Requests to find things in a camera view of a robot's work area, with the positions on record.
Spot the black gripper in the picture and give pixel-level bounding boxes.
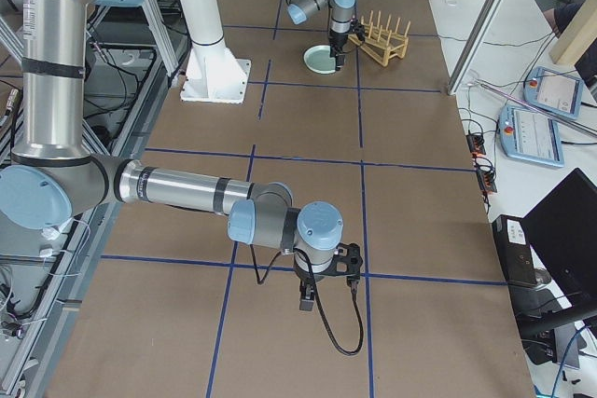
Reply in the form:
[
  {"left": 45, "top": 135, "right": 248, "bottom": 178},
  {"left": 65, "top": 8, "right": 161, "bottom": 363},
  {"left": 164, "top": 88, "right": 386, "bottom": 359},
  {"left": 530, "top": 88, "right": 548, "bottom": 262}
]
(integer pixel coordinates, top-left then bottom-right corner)
[
  {"left": 328, "top": 30, "right": 348, "bottom": 72},
  {"left": 293, "top": 261, "right": 336, "bottom": 311}
]

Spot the light green ceramic plate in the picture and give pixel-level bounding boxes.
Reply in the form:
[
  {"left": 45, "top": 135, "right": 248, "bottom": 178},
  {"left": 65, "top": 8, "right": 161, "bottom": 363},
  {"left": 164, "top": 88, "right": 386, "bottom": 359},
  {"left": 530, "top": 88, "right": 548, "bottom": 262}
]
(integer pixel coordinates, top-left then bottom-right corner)
[{"left": 303, "top": 45, "right": 337, "bottom": 75}]

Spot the wooden plate rack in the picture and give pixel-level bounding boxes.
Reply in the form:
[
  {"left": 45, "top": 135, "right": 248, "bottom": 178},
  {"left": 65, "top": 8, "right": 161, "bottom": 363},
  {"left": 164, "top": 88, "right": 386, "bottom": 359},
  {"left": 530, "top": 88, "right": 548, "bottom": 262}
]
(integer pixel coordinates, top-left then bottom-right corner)
[{"left": 349, "top": 10, "right": 411, "bottom": 67}]

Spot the near blue teach pendant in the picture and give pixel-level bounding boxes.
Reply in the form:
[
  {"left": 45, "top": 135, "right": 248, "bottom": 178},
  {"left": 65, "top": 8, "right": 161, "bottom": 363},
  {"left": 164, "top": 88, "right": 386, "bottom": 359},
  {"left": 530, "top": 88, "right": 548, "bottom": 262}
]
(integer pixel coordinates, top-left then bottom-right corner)
[{"left": 498, "top": 105, "right": 564, "bottom": 168}]

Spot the blue teach pendant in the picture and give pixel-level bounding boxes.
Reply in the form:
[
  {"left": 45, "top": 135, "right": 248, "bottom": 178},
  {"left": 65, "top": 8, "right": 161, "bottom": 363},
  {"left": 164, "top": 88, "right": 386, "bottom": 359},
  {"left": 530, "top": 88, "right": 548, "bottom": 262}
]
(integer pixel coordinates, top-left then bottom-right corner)
[
  {"left": 498, "top": 105, "right": 564, "bottom": 168},
  {"left": 523, "top": 66, "right": 583, "bottom": 119}
]

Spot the black box with label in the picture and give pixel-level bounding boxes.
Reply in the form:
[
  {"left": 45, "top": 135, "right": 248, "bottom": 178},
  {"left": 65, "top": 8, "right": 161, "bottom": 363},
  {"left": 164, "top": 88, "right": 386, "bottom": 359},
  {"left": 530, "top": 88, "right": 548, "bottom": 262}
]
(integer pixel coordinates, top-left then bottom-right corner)
[{"left": 492, "top": 214, "right": 537, "bottom": 288}]

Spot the seated person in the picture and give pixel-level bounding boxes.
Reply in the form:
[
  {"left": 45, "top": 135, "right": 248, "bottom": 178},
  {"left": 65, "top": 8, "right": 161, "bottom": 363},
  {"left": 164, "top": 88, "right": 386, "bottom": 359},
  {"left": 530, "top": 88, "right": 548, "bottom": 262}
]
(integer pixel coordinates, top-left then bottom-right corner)
[{"left": 543, "top": 3, "right": 583, "bottom": 37}]

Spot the far blue teach pendant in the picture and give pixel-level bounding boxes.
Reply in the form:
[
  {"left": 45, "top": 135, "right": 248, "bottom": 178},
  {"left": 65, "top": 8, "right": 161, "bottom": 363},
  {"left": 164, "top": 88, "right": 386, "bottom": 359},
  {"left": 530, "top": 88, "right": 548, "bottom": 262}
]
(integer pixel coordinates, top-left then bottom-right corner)
[{"left": 523, "top": 66, "right": 583, "bottom": 119}]

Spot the black laptop monitor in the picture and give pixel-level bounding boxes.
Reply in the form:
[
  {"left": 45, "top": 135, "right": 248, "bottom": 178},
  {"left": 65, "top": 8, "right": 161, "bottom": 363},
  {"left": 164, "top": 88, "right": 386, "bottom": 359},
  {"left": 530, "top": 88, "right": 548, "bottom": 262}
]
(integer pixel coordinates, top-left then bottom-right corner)
[{"left": 519, "top": 168, "right": 596, "bottom": 338}]

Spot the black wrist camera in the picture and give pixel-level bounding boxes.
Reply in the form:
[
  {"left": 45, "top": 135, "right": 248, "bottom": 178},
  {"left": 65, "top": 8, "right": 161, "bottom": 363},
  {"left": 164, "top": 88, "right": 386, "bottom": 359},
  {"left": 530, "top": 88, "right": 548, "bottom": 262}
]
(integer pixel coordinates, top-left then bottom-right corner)
[
  {"left": 349, "top": 18, "right": 366, "bottom": 43},
  {"left": 325, "top": 243, "right": 363, "bottom": 288}
]

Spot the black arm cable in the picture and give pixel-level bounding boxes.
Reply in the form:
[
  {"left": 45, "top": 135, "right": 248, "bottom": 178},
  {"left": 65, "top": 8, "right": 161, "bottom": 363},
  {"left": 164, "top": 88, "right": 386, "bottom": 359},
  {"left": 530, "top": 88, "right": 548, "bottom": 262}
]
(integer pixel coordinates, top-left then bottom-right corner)
[{"left": 250, "top": 243, "right": 365, "bottom": 356}]

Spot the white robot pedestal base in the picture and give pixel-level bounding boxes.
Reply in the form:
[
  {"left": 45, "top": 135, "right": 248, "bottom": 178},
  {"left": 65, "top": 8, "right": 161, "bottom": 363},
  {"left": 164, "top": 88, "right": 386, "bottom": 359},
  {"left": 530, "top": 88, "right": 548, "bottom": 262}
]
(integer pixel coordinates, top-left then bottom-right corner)
[{"left": 180, "top": 0, "right": 251, "bottom": 104}]

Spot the aluminium frame post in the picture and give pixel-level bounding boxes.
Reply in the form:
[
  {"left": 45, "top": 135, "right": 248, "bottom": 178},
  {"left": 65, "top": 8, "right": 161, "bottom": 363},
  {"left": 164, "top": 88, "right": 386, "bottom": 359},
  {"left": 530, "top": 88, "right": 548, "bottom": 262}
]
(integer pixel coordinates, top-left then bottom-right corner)
[{"left": 447, "top": 0, "right": 504, "bottom": 95}]

